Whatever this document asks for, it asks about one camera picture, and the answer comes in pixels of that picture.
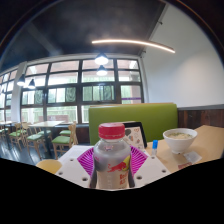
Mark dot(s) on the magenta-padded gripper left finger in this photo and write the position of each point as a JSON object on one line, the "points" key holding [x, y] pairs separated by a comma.
{"points": [[71, 168]]}

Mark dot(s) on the light wooden dining table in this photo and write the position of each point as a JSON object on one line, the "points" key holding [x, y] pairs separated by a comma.
{"points": [[46, 124], [5, 123]]}

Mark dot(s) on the small white packet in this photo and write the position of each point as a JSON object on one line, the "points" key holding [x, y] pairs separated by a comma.
{"points": [[192, 156]]}

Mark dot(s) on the long curved ceiling light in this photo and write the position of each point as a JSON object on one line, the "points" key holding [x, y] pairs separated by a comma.
{"points": [[133, 41]]}

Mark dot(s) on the green upholstered bench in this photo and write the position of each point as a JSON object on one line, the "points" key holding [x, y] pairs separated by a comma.
{"points": [[160, 120]]}

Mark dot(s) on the red-capped clear drink bottle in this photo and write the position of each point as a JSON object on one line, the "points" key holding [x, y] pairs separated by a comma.
{"points": [[112, 160]]}

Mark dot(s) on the white bowl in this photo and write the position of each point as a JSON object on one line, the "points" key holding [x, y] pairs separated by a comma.
{"points": [[180, 141]]}

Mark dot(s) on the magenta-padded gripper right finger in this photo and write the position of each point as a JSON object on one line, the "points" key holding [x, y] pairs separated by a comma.
{"points": [[150, 168]]}

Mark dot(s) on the black tablet with stickers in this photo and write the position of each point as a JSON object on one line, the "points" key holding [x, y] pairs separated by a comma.
{"points": [[136, 133]]}

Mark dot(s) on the white paper sheet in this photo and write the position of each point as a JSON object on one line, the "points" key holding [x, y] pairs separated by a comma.
{"points": [[75, 151]]}

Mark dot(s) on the small blue-capped bottle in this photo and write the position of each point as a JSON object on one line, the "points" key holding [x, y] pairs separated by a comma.
{"points": [[154, 146]]}

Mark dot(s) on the group of green-seated wooden chairs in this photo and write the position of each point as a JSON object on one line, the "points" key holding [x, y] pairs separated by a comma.
{"points": [[63, 139]]}

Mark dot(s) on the group of pendant lamps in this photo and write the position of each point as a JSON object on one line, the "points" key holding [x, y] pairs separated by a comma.
{"points": [[101, 60]]}

